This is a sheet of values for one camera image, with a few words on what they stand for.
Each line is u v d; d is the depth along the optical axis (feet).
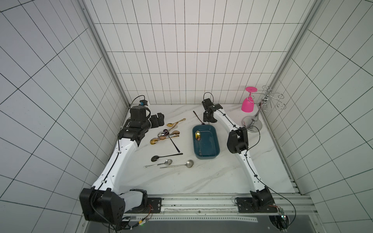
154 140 3.20
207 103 2.96
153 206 2.38
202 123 3.49
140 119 1.84
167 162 2.82
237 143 2.27
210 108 2.76
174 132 3.36
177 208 2.38
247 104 3.20
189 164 2.81
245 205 2.38
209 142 3.82
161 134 3.35
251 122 3.43
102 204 1.22
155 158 2.97
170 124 3.49
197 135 3.21
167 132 3.31
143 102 2.20
